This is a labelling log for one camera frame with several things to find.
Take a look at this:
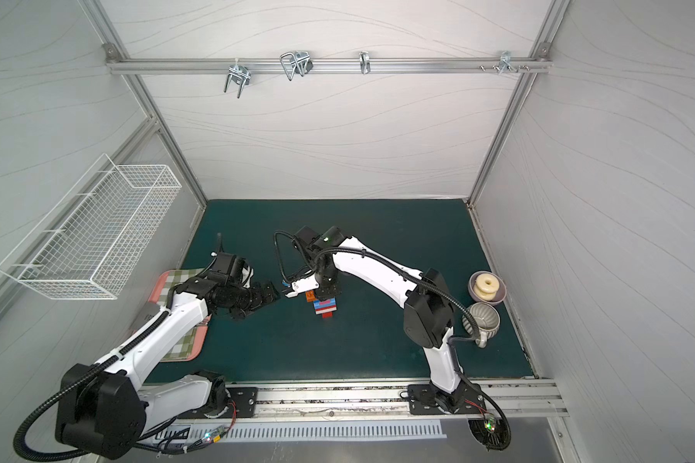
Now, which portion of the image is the light blue 2x4 lego brick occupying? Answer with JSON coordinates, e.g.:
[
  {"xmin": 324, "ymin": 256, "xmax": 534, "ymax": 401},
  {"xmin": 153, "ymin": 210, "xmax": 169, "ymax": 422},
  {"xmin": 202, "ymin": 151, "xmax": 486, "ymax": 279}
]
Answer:
[{"xmin": 313, "ymin": 298, "xmax": 337, "ymax": 314}]

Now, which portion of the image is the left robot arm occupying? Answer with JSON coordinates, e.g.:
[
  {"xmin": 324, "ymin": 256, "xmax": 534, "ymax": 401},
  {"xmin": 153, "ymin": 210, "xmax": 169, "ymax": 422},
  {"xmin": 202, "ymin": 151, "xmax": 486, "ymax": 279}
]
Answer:
[{"xmin": 55, "ymin": 253, "xmax": 279, "ymax": 459}]

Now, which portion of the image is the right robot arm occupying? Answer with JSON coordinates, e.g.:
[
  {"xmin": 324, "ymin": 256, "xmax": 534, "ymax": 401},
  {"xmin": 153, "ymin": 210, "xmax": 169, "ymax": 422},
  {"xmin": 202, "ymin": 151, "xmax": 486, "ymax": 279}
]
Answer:
[{"xmin": 283, "ymin": 227, "xmax": 464, "ymax": 414}]

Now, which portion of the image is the pink tray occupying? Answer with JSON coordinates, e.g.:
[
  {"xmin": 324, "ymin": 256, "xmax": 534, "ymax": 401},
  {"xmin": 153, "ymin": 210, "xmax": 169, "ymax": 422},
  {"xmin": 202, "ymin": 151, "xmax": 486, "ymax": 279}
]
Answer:
[{"xmin": 149, "ymin": 268, "xmax": 210, "ymax": 363}]

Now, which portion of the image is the green table mat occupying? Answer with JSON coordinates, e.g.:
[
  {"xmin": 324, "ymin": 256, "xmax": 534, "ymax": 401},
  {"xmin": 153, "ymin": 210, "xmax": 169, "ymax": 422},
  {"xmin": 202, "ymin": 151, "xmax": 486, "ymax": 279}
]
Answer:
[{"xmin": 132, "ymin": 199, "xmax": 534, "ymax": 384}]

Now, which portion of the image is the ribbed grey cup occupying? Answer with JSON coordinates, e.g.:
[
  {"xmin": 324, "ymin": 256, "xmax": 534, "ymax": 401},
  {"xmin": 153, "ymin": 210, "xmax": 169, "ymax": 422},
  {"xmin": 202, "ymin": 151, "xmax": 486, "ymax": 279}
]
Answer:
[{"xmin": 463, "ymin": 302, "xmax": 501, "ymax": 348}]

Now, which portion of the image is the metal hook clamp middle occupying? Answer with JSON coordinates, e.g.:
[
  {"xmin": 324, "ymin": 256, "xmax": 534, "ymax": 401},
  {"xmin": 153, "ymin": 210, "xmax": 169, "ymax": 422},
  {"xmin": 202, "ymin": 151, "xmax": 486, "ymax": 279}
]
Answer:
[{"xmin": 279, "ymin": 51, "xmax": 314, "ymax": 81}]

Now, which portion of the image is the metal hook clamp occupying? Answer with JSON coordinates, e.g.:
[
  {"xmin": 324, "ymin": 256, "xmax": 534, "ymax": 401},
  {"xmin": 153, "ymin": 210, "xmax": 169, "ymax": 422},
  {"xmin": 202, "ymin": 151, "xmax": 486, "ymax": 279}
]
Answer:
[
  {"xmin": 279, "ymin": 51, "xmax": 314, "ymax": 81},
  {"xmin": 224, "ymin": 62, "xmax": 251, "ymax": 98}
]

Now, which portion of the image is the metal hook clamp left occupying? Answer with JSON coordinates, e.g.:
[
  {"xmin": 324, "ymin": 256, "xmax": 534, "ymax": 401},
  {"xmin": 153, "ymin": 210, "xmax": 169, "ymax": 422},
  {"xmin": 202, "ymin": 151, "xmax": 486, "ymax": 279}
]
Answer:
[{"xmin": 224, "ymin": 62, "xmax": 251, "ymax": 98}]

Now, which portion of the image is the metal clamp right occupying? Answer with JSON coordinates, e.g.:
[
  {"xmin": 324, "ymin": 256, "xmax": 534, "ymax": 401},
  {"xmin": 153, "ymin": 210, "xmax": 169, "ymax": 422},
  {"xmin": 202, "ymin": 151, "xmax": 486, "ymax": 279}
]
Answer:
[{"xmin": 479, "ymin": 51, "xmax": 530, "ymax": 74}]

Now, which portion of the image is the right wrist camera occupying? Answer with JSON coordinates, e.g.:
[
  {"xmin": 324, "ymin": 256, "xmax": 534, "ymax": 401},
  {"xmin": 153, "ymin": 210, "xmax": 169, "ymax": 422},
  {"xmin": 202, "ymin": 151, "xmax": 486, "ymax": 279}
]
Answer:
[{"xmin": 284, "ymin": 274, "xmax": 320, "ymax": 298}]

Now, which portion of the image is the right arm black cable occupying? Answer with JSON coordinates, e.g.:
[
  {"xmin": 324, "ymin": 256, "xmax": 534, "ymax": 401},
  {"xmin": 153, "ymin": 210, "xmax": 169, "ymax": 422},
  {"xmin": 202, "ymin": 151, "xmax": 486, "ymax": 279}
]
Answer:
[{"xmin": 273, "ymin": 230, "xmax": 514, "ymax": 451}]

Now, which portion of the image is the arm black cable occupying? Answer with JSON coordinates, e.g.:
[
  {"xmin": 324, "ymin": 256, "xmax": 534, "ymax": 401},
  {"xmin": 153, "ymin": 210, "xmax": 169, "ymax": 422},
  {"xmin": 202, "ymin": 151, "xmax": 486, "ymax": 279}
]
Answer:
[
  {"xmin": 12, "ymin": 232, "xmax": 239, "ymax": 462},
  {"xmin": 273, "ymin": 230, "xmax": 514, "ymax": 451}
]

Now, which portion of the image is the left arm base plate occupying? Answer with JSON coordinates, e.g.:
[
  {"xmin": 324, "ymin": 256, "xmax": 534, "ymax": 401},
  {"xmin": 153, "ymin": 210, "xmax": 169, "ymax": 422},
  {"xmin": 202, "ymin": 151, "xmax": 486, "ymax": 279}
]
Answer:
[{"xmin": 178, "ymin": 387, "xmax": 259, "ymax": 420}]

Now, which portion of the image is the white wire basket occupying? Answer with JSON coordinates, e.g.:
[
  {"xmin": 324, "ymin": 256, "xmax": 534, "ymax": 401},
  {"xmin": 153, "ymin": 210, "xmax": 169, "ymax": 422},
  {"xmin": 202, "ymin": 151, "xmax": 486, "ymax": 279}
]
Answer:
[{"xmin": 0, "ymin": 154, "xmax": 181, "ymax": 301}]

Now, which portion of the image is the white slotted cable duct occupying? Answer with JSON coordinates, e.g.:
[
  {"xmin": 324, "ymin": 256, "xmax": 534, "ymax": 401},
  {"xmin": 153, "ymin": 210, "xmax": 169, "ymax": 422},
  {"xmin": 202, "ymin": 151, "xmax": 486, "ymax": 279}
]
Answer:
[{"xmin": 105, "ymin": 419, "xmax": 448, "ymax": 446}]

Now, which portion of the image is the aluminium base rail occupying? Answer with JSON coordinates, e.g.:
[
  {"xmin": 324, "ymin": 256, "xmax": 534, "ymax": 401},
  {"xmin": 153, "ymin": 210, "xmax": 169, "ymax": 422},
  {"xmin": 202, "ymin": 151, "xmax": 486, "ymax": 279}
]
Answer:
[{"xmin": 227, "ymin": 378, "xmax": 569, "ymax": 422}]

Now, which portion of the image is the bowl with cream ring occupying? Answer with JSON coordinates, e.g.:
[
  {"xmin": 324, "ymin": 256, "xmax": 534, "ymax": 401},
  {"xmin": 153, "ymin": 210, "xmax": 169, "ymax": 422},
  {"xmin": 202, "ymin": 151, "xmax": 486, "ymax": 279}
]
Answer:
[{"xmin": 467, "ymin": 271, "xmax": 507, "ymax": 306}]

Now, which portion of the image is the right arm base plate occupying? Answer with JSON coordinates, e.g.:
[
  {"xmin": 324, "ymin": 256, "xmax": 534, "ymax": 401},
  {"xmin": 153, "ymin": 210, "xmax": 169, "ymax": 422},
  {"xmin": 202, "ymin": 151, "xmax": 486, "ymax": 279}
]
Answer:
[{"xmin": 407, "ymin": 382, "xmax": 487, "ymax": 416}]

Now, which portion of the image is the metal ring clamp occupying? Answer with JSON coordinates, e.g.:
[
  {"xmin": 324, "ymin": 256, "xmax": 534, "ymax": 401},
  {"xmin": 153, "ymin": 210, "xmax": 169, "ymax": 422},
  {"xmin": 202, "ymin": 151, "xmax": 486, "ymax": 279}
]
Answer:
[{"xmin": 358, "ymin": 51, "xmax": 371, "ymax": 75}]

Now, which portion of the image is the aluminium crossbar rail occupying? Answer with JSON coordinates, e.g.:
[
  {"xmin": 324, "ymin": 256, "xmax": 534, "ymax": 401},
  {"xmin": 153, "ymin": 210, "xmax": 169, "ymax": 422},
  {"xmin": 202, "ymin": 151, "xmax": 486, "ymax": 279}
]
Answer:
[{"xmin": 106, "ymin": 55, "xmax": 553, "ymax": 75}]

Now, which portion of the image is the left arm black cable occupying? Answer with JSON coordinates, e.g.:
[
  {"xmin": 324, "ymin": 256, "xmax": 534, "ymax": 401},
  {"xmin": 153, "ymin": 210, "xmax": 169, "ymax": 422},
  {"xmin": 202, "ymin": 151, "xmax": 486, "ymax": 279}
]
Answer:
[{"xmin": 12, "ymin": 232, "xmax": 239, "ymax": 462}]

